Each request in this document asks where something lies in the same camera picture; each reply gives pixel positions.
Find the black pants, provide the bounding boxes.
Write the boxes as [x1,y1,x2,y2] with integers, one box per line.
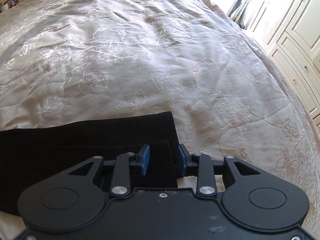
[1,112,180,215]

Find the cream embroidered bedspread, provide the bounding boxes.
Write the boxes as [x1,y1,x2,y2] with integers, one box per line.
[1,0,319,238]

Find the patterned window curtain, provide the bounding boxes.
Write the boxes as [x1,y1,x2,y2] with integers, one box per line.
[227,0,252,29]

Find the cream wardrobe with drawers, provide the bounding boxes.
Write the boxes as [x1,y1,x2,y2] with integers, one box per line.
[248,0,319,126]

